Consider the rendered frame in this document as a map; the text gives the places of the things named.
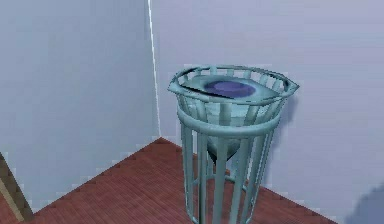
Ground pale teal slatted stand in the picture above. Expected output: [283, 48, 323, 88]
[167, 64, 300, 224]

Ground brown wooden furniture edge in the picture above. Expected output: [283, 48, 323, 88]
[0, 152, 35, 223]

